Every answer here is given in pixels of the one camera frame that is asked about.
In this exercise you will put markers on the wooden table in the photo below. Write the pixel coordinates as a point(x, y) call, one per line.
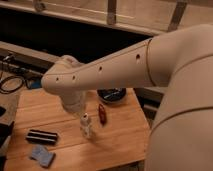
point(122, 140)

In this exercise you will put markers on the black round bowl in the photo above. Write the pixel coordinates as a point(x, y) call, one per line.
point(111, 95)

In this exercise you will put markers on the black rectangular case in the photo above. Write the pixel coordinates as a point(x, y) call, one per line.
point(42, 137)

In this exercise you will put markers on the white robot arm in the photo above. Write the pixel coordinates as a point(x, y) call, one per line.
point(178, 66)

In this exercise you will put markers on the dark red oblong object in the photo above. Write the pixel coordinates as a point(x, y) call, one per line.
point(102, 114)

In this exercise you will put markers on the clear plastic bottle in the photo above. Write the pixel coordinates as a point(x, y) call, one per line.
point(85, 126)

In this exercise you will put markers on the blue box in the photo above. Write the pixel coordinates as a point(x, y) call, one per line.
point(35, 84)

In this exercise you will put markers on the blue folded cloth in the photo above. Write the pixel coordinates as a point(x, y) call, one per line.
point(41, 154)

